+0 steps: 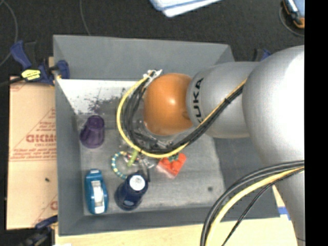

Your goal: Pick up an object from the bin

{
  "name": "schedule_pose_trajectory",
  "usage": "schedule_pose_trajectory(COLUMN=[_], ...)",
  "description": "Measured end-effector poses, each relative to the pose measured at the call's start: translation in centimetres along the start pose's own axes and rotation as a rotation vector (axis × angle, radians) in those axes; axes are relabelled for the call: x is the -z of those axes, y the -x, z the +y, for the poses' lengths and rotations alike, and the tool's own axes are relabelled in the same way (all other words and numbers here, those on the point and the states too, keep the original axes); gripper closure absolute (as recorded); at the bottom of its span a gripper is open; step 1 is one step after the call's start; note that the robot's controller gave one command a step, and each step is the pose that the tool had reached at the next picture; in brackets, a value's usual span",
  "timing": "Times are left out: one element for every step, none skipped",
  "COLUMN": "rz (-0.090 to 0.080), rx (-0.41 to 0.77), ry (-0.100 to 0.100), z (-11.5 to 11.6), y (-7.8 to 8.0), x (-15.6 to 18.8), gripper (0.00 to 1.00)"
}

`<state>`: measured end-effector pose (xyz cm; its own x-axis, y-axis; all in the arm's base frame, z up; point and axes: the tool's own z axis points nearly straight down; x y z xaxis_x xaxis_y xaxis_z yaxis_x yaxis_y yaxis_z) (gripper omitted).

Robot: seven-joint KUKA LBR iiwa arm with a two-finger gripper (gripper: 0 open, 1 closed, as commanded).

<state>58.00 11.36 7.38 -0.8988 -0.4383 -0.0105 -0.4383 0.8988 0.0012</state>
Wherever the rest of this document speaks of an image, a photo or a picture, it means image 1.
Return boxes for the orange-red toy block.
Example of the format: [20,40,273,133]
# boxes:
[156,152,188,179]

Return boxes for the grey metal bin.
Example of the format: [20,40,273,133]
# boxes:
[52,34,280,235]

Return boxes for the dark blue bottle white cap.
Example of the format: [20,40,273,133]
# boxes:
[114,172,149,211]

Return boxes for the purple plastic cup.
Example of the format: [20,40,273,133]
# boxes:
[79,115,106,149]

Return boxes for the blue tape dispenser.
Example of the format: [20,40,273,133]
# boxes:
[84,169,109,215]

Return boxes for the brown cardboard board red print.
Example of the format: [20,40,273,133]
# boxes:
[6,75,59,231]

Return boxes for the blue yellow beaded ring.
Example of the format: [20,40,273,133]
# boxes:
[110,151,137,180]

